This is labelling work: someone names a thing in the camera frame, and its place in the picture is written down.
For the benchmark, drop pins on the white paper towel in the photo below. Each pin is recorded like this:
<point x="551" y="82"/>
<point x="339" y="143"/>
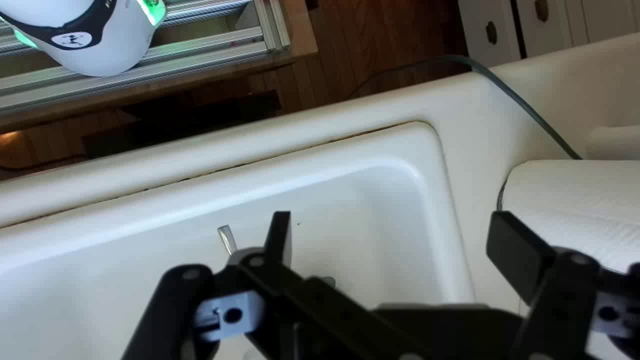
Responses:
<point x="584" y="205"/>

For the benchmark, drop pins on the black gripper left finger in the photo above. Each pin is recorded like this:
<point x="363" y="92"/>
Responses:
<point x="257" y="295"/>

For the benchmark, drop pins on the white lower cabinet doors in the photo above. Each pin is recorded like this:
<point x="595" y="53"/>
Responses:
<point x="507" y="31"/>

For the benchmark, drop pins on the white kitchen sink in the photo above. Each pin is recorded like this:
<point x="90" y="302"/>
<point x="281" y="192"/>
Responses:
<point x="391" y="194"/>

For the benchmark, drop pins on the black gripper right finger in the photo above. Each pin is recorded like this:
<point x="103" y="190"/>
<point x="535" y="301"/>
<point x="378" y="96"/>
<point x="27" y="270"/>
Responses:
<point x="568" y="295"/>

